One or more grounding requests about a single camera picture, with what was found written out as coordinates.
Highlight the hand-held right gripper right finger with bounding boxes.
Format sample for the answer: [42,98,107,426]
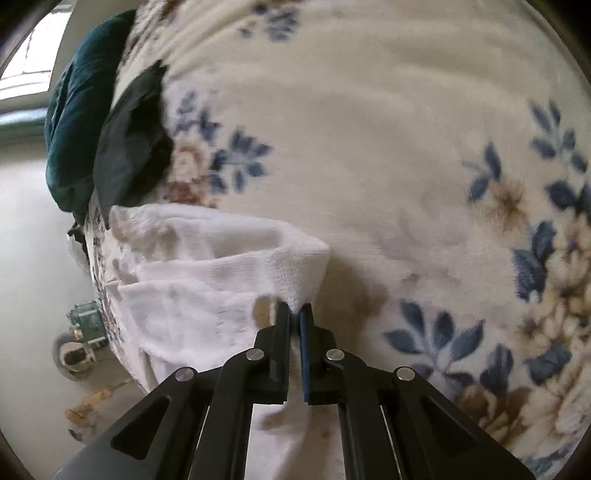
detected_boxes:
[299,303,537,480]

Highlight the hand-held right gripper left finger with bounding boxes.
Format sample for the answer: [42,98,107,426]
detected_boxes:
[52,302,293,480]

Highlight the white towel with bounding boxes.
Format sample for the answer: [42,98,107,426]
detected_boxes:
[107,205,332,398]

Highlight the yellow toy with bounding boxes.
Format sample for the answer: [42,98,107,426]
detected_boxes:
[65,378,136,428]

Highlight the floral fleece blanket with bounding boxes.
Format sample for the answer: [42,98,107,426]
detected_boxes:
[82,0,591,480]

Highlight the black cloth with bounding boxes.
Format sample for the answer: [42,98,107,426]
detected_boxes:
[93,60,174,229]

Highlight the dark teal cloth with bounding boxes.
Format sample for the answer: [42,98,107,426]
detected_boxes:
[44,9,138,222]

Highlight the window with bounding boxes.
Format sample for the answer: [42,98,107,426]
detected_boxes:
[0,0,75,102]

